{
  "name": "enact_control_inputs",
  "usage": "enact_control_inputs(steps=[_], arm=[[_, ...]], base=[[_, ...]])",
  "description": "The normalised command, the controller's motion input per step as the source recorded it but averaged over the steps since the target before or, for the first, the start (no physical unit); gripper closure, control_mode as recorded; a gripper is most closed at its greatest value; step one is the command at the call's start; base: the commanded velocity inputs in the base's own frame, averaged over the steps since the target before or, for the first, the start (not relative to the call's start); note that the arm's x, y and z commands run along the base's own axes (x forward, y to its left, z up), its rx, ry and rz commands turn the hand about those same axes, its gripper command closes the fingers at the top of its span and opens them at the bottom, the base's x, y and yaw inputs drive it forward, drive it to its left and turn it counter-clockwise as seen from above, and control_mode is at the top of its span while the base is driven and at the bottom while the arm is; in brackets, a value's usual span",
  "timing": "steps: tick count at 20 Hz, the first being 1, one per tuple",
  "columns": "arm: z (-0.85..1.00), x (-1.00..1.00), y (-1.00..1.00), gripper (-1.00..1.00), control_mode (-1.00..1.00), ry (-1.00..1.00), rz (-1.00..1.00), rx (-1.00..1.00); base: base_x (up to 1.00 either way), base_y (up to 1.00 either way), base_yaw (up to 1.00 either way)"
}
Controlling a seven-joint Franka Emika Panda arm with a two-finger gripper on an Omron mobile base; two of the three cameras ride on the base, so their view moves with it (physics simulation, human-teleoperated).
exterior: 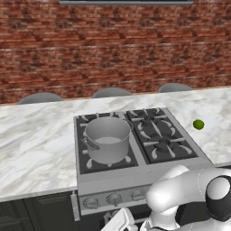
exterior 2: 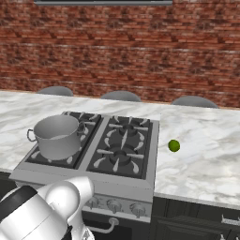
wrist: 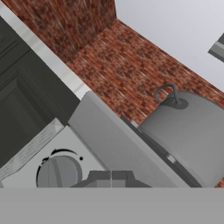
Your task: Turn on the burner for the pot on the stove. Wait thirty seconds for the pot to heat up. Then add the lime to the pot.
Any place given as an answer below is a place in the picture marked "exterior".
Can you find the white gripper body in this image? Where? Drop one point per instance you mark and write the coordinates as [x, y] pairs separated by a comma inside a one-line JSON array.
[[118, 221]]

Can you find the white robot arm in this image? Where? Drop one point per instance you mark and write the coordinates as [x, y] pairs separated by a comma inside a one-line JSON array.
[[177, 189]]

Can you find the round grey stove knob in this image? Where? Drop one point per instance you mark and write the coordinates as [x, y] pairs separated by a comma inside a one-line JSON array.
[[138, 195], [91, 203], [114, 199]]

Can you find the grey steel stove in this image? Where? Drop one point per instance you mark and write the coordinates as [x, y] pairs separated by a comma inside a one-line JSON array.
[[120, 177]]

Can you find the grey steel pot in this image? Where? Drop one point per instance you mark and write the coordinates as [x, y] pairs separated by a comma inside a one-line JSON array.
[[106, 147]]

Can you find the green lime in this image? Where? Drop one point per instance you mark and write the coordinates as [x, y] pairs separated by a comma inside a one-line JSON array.
[[198, 124]]

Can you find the dark cupboard door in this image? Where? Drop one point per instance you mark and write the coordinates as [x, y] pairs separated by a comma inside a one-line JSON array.
[[12, 216], [51, 212]]

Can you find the grey round-backed chair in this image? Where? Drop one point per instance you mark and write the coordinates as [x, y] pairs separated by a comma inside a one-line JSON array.
[[40, 98], [175, 87], [112, 92]]

